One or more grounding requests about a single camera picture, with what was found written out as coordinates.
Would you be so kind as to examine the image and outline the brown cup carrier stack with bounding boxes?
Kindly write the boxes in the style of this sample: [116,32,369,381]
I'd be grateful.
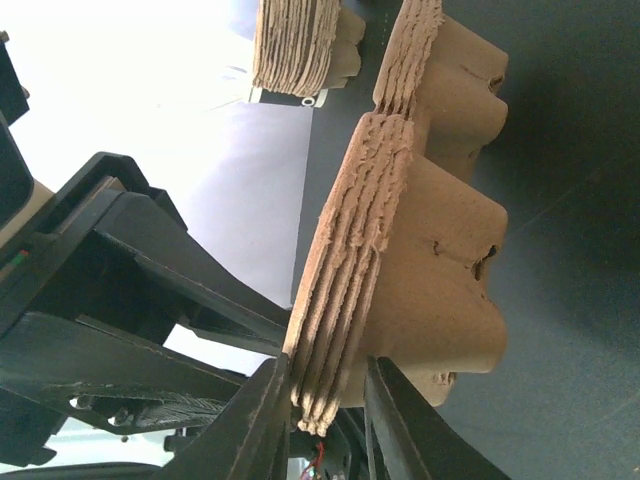
[252,0,366,98]

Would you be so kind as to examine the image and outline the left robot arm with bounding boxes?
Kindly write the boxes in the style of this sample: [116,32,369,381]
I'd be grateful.
[1,54,289,467]

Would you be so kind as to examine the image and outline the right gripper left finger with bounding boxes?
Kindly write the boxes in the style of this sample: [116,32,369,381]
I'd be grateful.
[159,354,290,480]

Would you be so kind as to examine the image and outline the brown two-cup carrier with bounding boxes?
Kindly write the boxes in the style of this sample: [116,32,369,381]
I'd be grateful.
[283,1,508,435]

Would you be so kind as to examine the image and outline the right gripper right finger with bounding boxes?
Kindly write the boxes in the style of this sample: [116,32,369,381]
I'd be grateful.
[364,357,509,480]

